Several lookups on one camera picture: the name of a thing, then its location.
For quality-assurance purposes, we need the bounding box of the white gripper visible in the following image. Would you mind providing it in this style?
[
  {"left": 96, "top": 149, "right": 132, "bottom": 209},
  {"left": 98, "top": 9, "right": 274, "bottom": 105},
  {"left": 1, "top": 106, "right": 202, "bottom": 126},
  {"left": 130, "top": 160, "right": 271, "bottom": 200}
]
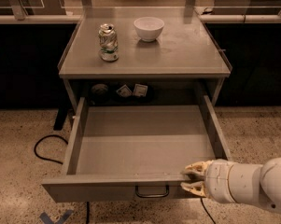
[{"left": 180, "top": 160, "right": 263, "bottom": 207}]

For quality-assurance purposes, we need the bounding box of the grey top drawer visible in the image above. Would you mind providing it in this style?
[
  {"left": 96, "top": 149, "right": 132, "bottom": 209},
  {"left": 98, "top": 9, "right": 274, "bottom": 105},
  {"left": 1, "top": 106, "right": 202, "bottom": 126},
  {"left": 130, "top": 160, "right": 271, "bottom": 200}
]
[{"left": 42, "top": 95, "right": 231, "bottom": 203}]

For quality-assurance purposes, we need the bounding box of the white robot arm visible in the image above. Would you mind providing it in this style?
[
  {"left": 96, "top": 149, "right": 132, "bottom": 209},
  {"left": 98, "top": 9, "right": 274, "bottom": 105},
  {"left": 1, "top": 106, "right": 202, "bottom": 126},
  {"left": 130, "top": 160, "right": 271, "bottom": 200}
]
[{"left": 181, "top": 158, "right": 281, "bottom": 214}]

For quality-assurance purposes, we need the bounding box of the dark round object in drawer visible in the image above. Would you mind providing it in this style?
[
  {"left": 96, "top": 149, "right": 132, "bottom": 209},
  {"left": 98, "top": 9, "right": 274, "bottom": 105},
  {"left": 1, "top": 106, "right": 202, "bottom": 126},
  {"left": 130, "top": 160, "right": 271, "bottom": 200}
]
[{"left": 91, "top": 84, "right": 109, "bottom": 103}]

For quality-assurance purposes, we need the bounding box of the grey drawer cabinet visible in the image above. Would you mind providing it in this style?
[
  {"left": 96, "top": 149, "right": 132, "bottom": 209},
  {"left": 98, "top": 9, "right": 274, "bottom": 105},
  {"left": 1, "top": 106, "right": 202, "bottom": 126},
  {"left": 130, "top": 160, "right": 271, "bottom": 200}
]
[{"left": 60, "top": 7, "right": 231, "bottom": 110}]

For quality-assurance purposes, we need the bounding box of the white tag right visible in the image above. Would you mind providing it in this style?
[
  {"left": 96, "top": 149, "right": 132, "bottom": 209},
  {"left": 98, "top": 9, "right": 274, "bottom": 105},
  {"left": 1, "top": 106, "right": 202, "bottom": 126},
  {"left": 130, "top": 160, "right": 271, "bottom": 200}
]
[{"left": 133, "top": 84, "right": 148, "bottom": 97}]

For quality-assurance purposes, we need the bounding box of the white tag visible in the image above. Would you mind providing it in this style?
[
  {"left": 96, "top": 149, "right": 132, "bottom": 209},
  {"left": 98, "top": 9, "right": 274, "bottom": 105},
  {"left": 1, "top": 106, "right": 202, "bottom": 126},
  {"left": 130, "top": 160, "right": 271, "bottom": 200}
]
[
  {"left": 116, "top": 85, "right": 133, "bottom": 98},
  {"left": 133, "top": 84, "right": 148, "bottom": 97}
]

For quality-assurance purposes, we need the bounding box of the white tag left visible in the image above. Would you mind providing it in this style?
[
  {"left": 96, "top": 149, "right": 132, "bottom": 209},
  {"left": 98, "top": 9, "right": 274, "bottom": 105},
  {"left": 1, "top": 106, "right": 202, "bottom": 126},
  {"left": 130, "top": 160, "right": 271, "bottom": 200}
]
[{"left": 116, "top": 85, "right": 133, "bottom": 98}]

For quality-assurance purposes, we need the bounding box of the blue tape cross mark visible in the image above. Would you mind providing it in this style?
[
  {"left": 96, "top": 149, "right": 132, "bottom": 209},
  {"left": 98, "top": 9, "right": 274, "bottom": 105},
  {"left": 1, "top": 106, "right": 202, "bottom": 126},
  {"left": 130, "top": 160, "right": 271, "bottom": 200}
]
[{"left": 39, "top": 209, "right": 74, "bottom": 224}]

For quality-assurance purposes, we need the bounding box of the white ceramic bowl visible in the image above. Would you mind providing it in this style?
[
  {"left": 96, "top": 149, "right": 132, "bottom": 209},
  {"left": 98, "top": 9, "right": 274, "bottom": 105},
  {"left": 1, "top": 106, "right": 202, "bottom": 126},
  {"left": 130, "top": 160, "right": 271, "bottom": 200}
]
[{"left": 133, "top": 17, "right": 164, "bottom": 42}]

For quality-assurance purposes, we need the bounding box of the crushed green soda can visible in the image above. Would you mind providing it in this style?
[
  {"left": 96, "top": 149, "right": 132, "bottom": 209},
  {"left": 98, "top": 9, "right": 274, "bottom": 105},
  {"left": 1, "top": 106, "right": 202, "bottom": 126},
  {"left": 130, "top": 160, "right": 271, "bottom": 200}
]
[{"left": 98, "top": 23, "right": 119, "bottom": 62}]

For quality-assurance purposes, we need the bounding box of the black cable right floor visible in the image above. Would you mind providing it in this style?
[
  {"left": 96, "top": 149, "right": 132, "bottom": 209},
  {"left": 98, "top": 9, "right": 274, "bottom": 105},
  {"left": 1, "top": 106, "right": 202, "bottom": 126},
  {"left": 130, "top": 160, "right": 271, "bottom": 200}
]
[{"left": 199, "top": 197, "right": 218, "bottom": 224}]

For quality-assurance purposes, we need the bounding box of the black cable floor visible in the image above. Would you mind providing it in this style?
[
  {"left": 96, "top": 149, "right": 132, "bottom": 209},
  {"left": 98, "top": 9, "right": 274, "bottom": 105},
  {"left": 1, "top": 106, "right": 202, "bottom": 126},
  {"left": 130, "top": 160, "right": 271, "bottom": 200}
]
[
  {"left": 199, "top": 197, "right": 218, "bottom": 224},
  {"left": 33, "top": 134, "right": 91, "bottom": 224}
]

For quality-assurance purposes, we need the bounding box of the black cable left floor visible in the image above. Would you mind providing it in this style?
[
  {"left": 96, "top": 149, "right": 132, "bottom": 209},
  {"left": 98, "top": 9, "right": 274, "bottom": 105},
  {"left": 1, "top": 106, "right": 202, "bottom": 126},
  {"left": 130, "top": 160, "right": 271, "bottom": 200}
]
[{"left": 33, "top": 134, "right": 91, "bottom": 224}]

